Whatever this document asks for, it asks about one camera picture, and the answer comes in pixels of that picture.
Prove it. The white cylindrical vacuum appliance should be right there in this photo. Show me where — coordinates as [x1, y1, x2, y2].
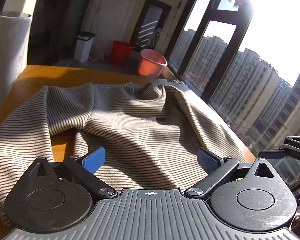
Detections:
[0, 11, 32, 109]

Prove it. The white trash bin black lid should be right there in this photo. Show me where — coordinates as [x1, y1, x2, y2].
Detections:
[74, 31, 95, 63]

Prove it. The red plastic bucket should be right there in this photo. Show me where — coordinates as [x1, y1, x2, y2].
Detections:
[110, 40, 134, 66]

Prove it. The striped beige knit sweater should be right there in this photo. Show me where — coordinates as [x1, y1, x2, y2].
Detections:
[0, 83, 245, 224]

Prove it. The dark framed door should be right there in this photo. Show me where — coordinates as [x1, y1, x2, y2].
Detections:
[129, 0, 172, 52]

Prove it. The pink plastic basin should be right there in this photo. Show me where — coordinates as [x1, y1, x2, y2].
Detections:
[137, 49, 167, 79]

